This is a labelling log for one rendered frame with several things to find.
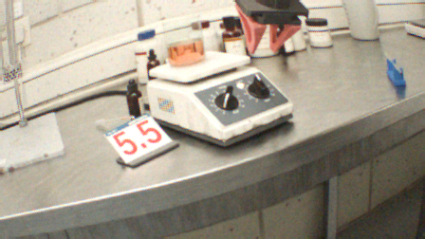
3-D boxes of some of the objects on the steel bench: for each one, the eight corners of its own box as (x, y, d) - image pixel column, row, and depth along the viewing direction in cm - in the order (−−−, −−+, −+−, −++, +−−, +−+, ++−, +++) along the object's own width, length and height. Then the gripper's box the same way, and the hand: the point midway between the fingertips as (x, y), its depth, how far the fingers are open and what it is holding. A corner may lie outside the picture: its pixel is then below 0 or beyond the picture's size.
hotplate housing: (296, 119, 87) (288, 66, 84) (224, 150, 80) (213, 90, 78) (212, 98, 105) (204, 53, 102) (145, 121, 98) (138, 75, 96)
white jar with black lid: (309, 43, 141) (304, 17, 138) (331, 42, 139) (325, 17, 137) (310, 47, 134) (304, 21, 132) (334, 47, 133) (327, 21, 131)
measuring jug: (397, 41, 136) (386, -7, 131) (370, 45, 132) (359, -6, 128) (366, 31, 153) (356, -11, 148) (339, 35, 149) (327, -11, 145)
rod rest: (406, 85, 93) (404, 68, 92) (394, 86, 94) (392, 68, 93) (397, 73, 103) (396, 57, 101) (386, 74, 103) (384, 58, 102)
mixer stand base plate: (65, 154, 89) (64, 148, 89) (-10, 175, 83) (-11, 170, 83) (55, 115, 116) (54, 111, 116) (-3, 136, 110) (-4, 132, 110)
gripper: (254, -19, 68) (237, 68, 79) (316, -15, 72) (302, 64, 82) (233, -39, 73) (219, 39, 83) (293, -35, 76) (281, 36, 87)
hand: (262, 46), depth 82 cm, fingers open, 3 cm apart
